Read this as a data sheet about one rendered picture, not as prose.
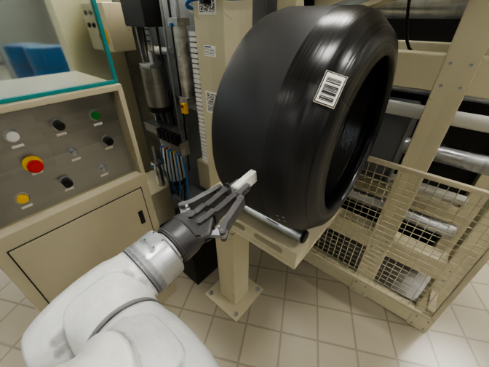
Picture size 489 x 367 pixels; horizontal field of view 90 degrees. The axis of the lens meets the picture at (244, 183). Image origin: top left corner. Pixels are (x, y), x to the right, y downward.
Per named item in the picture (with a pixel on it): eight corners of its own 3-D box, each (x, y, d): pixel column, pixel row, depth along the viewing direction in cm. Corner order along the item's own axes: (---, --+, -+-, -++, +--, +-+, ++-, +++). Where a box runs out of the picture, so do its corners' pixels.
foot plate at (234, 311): (204, 294, 157) (204, 292, 155) (233, 267, 174) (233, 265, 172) (236, 322, 142) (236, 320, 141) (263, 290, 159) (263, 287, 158)
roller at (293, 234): (225, 199, 97) (219, 199, 93) (230, 189, 97) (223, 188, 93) (305, 243, 79) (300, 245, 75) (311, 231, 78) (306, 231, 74)
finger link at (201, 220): (193, 220, 44) (199, 223, 43) (236, 186, 50) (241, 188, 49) (199, 234, 47) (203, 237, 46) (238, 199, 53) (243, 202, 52)
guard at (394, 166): (272, 231, 161) (281, 131, 121) (273, 230, 162) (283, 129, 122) (433, 323, 113) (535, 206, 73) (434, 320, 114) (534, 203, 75)
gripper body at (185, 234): (179, 247, 38) (220, 210, 43) (148, 223, 42) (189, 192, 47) (191, 272, 43) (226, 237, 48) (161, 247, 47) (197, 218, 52)
